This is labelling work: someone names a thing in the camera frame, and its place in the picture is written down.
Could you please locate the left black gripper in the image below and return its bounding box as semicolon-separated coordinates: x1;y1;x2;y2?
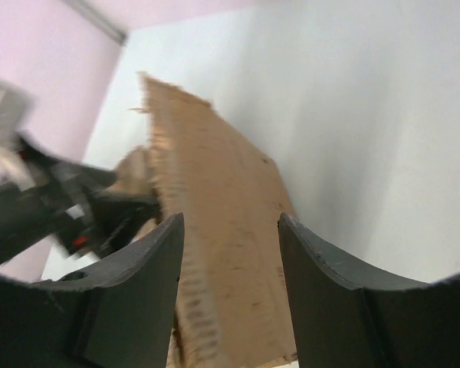
0;134;161;265

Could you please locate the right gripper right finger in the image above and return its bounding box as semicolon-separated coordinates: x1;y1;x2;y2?
278;214;460;367

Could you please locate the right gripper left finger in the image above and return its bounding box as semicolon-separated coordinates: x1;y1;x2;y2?
0;214;184;367

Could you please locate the brown cardboard express box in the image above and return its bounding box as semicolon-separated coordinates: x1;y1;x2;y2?
114;74;297;367

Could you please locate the left aluminium frame post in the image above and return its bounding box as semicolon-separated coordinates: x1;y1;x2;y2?
62;0;127;46

